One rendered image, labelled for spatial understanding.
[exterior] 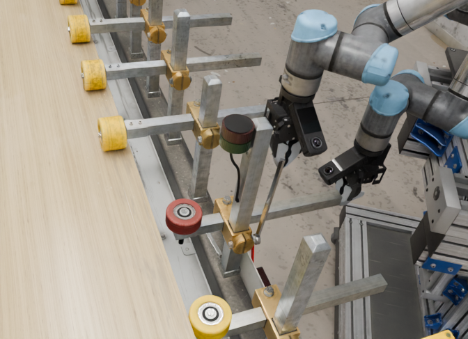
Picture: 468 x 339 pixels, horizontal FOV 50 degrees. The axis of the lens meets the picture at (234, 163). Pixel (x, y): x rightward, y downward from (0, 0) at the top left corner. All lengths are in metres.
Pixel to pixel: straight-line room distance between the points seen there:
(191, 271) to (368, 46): 0.75
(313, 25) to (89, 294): 0.63
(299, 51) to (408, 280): 1.32
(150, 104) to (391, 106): 0.88
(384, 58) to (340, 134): 2.03
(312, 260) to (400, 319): 1.16
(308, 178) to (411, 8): 1.69
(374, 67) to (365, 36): 0.07
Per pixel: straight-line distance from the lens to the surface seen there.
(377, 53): 0.94
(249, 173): 1.01
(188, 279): 1.35
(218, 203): 1.19
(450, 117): 1.20
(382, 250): 2.13
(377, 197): 2.66
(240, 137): 0.91
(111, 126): 1.21
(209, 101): 1.18
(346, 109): 3.17
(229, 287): 1.26
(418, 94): 1.21
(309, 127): 1.01
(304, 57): 0.95
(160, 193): 1.54
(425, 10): 1.03
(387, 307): 1.98
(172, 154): 1.55
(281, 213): 1.23
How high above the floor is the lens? 1.74
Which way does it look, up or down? 42 degrees down
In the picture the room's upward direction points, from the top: 11 degrees clockwise
